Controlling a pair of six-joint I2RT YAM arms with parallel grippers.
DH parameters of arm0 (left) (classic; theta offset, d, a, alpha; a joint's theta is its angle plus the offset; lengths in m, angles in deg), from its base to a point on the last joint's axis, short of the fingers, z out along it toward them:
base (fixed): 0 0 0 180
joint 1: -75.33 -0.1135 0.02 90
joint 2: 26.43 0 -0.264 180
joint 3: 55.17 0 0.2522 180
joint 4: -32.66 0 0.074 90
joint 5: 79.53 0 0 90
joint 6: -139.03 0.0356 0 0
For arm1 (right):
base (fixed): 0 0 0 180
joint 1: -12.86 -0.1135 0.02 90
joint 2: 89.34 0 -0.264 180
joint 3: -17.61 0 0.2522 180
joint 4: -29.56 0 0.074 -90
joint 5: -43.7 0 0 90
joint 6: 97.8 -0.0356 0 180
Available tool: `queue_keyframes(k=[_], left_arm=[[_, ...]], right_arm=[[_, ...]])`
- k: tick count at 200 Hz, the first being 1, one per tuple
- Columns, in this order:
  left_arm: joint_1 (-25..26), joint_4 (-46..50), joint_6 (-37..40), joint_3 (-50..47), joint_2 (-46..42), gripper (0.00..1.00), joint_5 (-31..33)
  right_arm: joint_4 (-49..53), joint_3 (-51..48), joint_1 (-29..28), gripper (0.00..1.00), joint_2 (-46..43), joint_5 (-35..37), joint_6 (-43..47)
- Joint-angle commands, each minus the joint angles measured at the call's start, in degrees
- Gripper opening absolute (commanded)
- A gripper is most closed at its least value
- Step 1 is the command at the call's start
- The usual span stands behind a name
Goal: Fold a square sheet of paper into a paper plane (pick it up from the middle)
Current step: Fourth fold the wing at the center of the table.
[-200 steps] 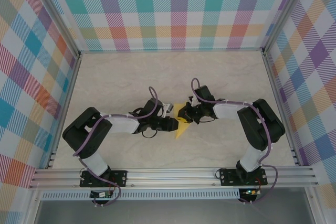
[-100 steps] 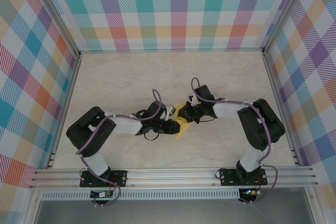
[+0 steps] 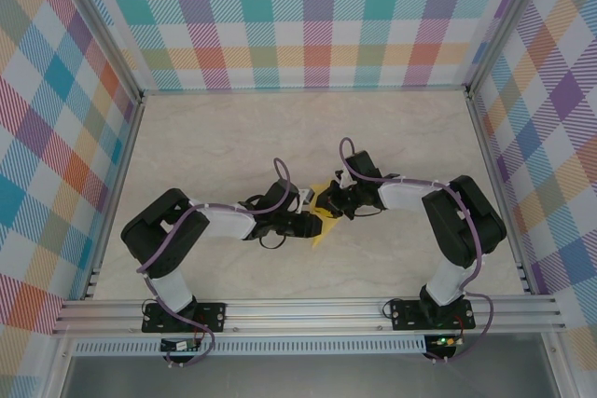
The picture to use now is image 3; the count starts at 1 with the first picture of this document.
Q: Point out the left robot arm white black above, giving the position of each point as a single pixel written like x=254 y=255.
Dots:
x=228 y=225

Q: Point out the aluminium side rail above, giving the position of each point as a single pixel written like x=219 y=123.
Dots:
x=500 y=197
x=113 y=197

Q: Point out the aluminium frame leg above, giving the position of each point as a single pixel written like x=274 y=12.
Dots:
x=557 y=370
x=58 y=370

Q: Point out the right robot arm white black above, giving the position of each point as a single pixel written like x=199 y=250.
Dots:
x=401 y=195

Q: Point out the aluminium frame post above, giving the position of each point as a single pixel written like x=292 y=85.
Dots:
x=507 y=20
x=101 y=20

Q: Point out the grey metal panel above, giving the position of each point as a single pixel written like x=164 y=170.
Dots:
x=303 y=379

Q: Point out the yellow cloth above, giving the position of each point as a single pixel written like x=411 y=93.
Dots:
x=326 y=229

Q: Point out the long aluminium base rail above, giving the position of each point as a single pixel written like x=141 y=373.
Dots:
x=303 y=314

